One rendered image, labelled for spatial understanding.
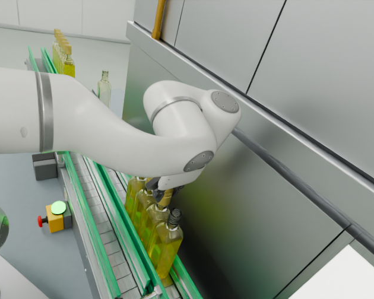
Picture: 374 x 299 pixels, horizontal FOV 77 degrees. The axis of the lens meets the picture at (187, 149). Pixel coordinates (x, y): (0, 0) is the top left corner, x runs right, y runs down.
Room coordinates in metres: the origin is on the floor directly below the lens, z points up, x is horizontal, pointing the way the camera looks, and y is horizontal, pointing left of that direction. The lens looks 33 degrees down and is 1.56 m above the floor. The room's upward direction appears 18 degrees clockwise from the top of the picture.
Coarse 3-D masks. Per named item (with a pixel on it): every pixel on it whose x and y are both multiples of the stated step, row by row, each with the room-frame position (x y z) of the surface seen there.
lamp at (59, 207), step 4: (52, 204) 0.50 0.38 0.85; (56, 204) 0.50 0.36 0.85; (60, 204) 0.50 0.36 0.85; (64, 204) 0.51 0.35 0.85; (52, 208) 0.48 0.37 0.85; (56, 208) 0.48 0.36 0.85; (60, 208) 0.49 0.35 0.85; (64, 208) 0.50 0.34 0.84; (52, 212) 0.48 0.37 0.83; (56, 212) 0.48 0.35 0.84; (60, 212) 0.48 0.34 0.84
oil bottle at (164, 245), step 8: (160, 224) 0.37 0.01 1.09; (160, 232) 0.35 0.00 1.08; (168, 232) 0.35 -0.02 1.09; (176, 232) 0.36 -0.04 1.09; (152, 240) 0.36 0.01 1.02; (160, 240) 0.34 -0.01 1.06; (168, 240) 0.34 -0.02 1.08; (176, 240) 0.35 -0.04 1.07; (152, 248) 0.36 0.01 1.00; (160, 248) 0.34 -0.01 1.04; (168, 248) 0.34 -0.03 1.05; (176, 248) 0.36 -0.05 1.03; (152, 256) 0.35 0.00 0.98; (160, 256) 0.33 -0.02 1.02; (168, 256) 0.34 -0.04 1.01; (160, 264) 0.33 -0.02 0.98; (168, 264) 0.35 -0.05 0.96; (160, 272) 0.34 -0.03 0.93; (168, 272) 0.36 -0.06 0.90
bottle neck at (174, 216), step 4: (172, 208) 0.38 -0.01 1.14; (176, 208) 0.38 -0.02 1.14; (172, 212) 0.37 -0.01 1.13; (176, 212) 0.38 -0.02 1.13; (180, 212) 0.37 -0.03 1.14; (168, 216) 0.37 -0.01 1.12; (172, 216) 0.35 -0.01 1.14; (176, 216) 0.36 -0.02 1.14; (180, 216) 0.36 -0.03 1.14; (168, 220) 0.36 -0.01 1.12; (172, 220) 0.35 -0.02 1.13; (176, 220) 0.35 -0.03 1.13; (168, 224) 0.36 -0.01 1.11; (172, 224) 0.35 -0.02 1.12; (176, 224) 0.36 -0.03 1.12; (168, 228) 0.35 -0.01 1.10; (172, 228) 0.35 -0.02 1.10; (176, 228) 0.36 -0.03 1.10
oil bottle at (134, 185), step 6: (132, 180) 0.48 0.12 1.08; (138, 180) 0.48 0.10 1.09; (144, 180) 0.49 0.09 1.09; (132, 186) 0.47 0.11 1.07; (138, 186) 0.47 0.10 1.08; (144, 186) 0.48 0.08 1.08; (126, 192) 0.49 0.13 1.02; (132, 192) 0.47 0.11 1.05; (126, 198) 0.49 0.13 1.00; (132, 198) 0.46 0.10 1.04; (126, 204) 0.48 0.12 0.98; (132, 204) 0.46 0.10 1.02; (126, 210) 0.48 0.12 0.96
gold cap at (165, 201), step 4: (172, 188) 0.42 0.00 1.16; (164, 192) 0.40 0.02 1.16; (168, 192) 0.40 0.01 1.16; (172, 192) 0.41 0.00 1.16; (164, 196) 0.39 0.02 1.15; (168, 196) 0.40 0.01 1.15; (164, 200) 0.39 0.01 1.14; (168, 200) 0.40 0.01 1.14; (160, 204) 0.39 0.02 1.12; (164, 204) 0.40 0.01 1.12; (168, 204) 0.40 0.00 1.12
